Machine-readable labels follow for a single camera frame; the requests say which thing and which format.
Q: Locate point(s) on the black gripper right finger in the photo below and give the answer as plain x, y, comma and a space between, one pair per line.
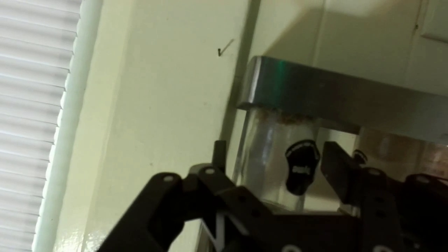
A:
401, 215

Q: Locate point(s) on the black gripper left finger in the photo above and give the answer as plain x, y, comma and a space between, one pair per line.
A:
154, 210

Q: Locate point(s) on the white window blind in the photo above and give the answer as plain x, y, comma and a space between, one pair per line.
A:
33, 117

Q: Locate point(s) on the steel wall shelf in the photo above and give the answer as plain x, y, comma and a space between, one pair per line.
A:
350, 98

